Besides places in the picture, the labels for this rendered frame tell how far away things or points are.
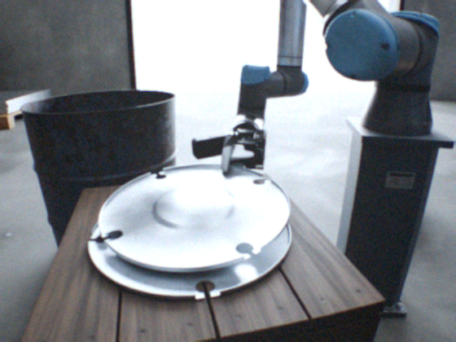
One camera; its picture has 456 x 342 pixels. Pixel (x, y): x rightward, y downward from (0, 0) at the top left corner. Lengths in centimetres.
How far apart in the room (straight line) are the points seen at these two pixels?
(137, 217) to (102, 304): 17
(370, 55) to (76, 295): 53
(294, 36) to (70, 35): 400
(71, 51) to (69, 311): 440
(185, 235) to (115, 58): 415
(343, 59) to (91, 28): 418
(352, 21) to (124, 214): 47
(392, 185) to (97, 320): 59
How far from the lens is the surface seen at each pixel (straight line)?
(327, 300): 38
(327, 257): 44
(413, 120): 70
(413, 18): 70
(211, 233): 44
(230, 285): 38
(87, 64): 462
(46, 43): 480
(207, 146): 71
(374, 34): 56
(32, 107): 103
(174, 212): 48
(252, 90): 81
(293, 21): 90
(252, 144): 66
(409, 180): 73
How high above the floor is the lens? 60
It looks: 21 degrees down
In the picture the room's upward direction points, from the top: straight up
